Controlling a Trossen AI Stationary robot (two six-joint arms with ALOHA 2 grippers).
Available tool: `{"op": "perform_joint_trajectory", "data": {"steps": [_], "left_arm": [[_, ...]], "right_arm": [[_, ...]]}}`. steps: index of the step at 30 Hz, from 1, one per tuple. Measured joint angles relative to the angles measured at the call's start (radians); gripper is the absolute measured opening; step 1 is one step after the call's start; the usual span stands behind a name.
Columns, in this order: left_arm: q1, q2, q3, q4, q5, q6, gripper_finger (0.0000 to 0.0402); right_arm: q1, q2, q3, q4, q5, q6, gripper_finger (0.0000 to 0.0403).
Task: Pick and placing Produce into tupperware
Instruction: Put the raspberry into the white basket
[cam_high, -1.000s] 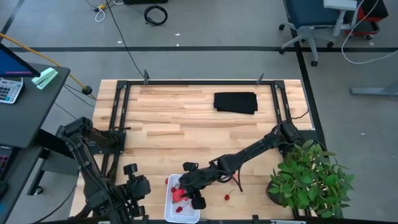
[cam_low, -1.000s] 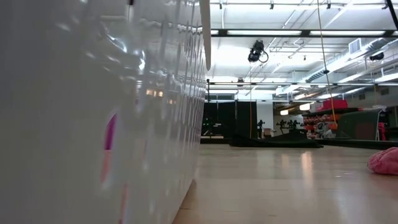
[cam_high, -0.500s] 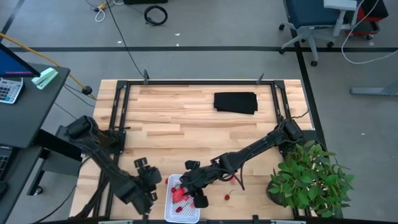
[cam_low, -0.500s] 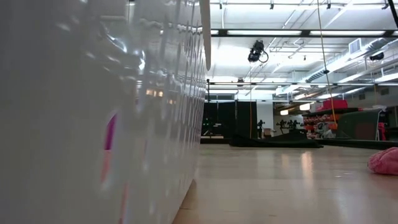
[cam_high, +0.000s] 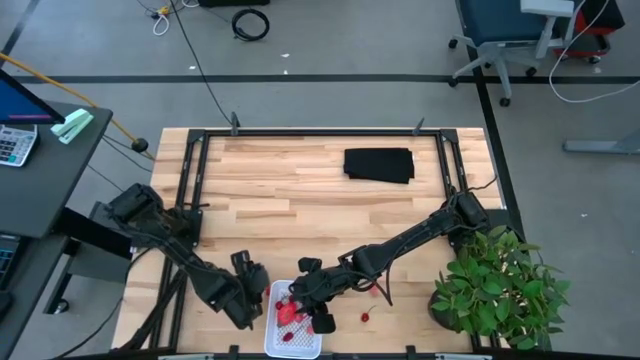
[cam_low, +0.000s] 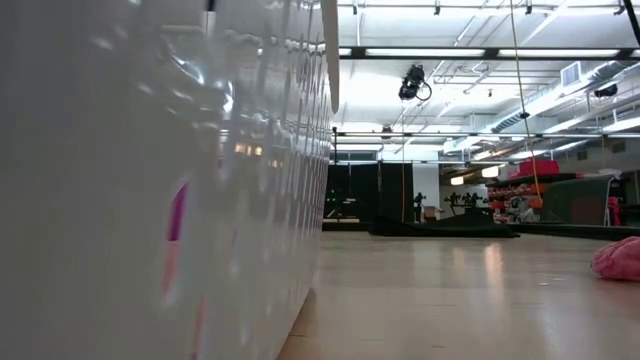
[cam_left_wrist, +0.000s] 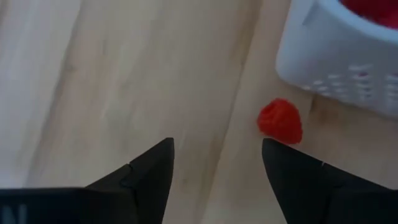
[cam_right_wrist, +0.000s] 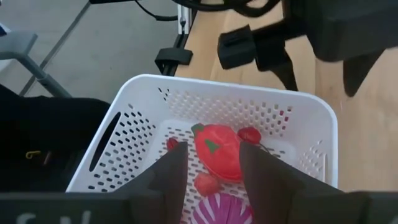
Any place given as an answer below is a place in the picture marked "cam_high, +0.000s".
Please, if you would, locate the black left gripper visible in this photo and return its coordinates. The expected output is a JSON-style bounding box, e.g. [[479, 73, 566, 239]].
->
[[229, 249, 272, 322]]

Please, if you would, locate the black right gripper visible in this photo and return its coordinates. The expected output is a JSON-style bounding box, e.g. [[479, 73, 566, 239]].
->
[[288, 256, 347, 336]]

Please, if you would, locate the large red strawberry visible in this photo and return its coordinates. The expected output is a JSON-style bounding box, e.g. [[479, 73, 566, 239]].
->
[[277, 301, 299, 327]]

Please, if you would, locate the white perforated plastic basket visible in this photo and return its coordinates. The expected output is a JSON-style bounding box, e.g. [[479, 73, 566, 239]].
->
[[263, 279, 324, 360]]

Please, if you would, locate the black folded cloth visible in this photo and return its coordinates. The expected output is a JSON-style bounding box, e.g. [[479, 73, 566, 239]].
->
[[342, 146, 417, 185]]

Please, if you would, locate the green potted plant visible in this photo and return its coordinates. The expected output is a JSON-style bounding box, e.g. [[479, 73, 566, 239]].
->
[[428, 224, 573, 352]]

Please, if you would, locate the dark grey lower desk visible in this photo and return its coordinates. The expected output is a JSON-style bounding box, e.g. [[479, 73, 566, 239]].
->
[[0, 233, 71, 360]]

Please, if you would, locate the black desk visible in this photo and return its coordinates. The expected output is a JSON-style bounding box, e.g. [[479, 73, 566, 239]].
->
[[0, 99, 114, 240]]

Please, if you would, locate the mint green stapler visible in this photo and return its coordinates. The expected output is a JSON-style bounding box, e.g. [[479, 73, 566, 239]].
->
[[49, 108, 95, 146]]

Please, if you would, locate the black keyboard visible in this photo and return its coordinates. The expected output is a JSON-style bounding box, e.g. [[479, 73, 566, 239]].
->
[[0, 234, 21, 291]]

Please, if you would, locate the white desk calculator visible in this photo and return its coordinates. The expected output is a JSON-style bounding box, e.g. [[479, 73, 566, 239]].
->
[[0, 123, 39, 168]]

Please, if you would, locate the black box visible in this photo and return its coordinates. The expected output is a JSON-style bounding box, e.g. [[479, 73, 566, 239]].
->
[[198, 0, 271, 8]]

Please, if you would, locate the computer monitor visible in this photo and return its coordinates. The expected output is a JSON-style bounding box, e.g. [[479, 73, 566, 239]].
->
[[0, 67, 66, 126]]

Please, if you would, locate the grey table foot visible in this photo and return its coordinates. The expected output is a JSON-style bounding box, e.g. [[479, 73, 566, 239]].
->
[[562, 130, 640, 155]]

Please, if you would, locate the office chair with grey base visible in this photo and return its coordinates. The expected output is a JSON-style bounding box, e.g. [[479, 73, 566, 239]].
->
[[447, 0, 576, 108]]

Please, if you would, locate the red wheeled cart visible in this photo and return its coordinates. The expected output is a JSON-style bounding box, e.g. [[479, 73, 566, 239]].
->
[[552, 0, 626, 65]]

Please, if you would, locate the thin black cable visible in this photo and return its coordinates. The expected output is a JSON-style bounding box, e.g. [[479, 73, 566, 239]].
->
[[49, 247, 154, 360]]

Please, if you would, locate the black desk leg frame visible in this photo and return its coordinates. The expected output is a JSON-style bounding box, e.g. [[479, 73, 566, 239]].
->
[[42, 199, 136, 316]]

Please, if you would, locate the black aluminium table frame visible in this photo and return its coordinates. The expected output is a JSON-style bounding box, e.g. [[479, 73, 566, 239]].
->
[[117, 126, 524, 360]]

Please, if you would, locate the long black floor cable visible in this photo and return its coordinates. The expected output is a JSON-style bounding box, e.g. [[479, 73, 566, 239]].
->
[[168, 0, 236, 129]]

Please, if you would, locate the coiled black cable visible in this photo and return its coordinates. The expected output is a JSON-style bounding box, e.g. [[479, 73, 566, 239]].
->
[[230, 7, 271, 43]]

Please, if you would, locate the yellow hose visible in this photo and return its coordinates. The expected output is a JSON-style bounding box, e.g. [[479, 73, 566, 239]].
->
[[0, 52, 156, 162]]

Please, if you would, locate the white looped cable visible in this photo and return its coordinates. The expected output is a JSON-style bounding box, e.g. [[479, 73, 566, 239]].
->
[[151, 3, 172, 37]]

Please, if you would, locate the long white cable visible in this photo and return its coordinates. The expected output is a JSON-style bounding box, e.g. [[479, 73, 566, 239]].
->
[[547, 0, 640, 105]]

